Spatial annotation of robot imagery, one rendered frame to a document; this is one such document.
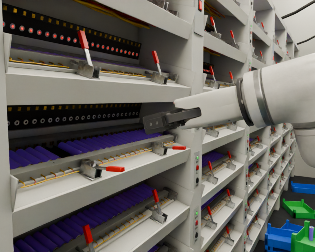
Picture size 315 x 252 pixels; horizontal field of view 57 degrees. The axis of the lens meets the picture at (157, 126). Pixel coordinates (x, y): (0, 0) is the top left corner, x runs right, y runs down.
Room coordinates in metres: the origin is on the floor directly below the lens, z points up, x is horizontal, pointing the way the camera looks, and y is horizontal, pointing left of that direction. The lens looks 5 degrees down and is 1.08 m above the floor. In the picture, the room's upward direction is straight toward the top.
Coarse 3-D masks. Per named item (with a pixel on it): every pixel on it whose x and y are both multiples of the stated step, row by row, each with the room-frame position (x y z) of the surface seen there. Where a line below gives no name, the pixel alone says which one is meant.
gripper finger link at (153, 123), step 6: (156, 114) 0.49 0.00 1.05; (168, 114) 0.45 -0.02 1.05; (144, 120) 0.50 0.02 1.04; (150, 120) 0.49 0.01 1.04; (156, 120) 0.48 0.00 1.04; (162, 120) 0.47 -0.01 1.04; (144, 126) 0.50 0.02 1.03; (150, 126) 0.49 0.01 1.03; (156, 126) 0.48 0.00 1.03; (162, 126) 0.48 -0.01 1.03; (150, 132) 0.50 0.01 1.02; (156, 132) 0.49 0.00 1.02
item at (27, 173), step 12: (132, 144) 0.73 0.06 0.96; (144, 144) 0.77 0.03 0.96; (72, 156) 0.57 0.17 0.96; (84, 156) 0.58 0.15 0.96; (96, 156) 0.61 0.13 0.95; (108, 156) 0.64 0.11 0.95; (24, 168) 0.47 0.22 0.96; (36, 168) 0.48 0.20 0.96; (48, 168) 0.50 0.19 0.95; (60, 168) 0.52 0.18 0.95; (72, 168) 0.55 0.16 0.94; (24, 180) 0.46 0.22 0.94
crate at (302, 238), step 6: (306, 222) 1.36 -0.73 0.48; (306, 228) 1.36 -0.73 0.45; (294, 234) 1.23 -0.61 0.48; (300, 234) 1.32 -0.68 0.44; (306, 234) 1.36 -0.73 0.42; (294, 240) 1.23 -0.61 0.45; (300, 240) 1.33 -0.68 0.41; (306, 240) 1.33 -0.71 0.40; (294, 246) 1.23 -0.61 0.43; (300, 246) 1.21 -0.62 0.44; (306, 246) 1.20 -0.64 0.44; (312, 246) 1.18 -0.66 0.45
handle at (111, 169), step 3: (93, 162) 0.55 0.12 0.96; (96, 162) 0.55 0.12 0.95; (93, 165) 0.55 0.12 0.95; (96, 168) 0.54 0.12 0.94; (99, 168) 0.54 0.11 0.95; (102, 168) 0.53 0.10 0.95; (105, 168) 0.53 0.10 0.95; (108, 168) 0.53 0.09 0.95; (111, 168) 0.52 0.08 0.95; (114, 168) 0.52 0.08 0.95; (117, 168) 0.51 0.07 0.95; (120, 168) 0.51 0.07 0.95; (123, 168) 0.52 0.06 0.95; (111, 171) 0.52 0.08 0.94; (114, 171) 0.52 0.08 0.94; (117, 171) 0.51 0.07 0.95; (120, 171) 0.51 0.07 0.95; (123, 171) 0.52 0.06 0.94
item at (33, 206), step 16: (32, 128) 0.62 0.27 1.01; (48, 128) 0.65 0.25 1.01; (64, 128) 0.69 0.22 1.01; (80, 128) 0.74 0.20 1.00; (144, 128) 1.00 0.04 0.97; (176, 128) 0.93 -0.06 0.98; (176, 144) 0.91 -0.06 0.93; (128, 160) 0.68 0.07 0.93; (144, 160) 0.71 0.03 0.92; (160, 160) 0.75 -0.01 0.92; (176, 160) 0.84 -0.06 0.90; (64, 176) 0.53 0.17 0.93; (80, 176) 0.54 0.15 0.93; (112, 176) 0.58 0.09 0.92; (128, 176) 0.63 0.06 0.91; (144, 176) 0.69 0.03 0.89; (16, 192) 0.39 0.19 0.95; (32, 192) 0.45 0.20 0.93; (48, 192) 0.46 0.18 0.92; (64, 192) 0.47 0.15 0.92; (80, 192) 0.50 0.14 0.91; (96, 192) 0.54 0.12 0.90; (112, 192) 0.59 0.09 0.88; (16, 208) 0.40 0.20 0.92; (32, 208) 0.42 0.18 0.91; (48, 208) 0.45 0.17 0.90; (64, 208) 0.48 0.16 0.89; (16, 224) 0.40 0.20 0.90; (32, 224) 0.43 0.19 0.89
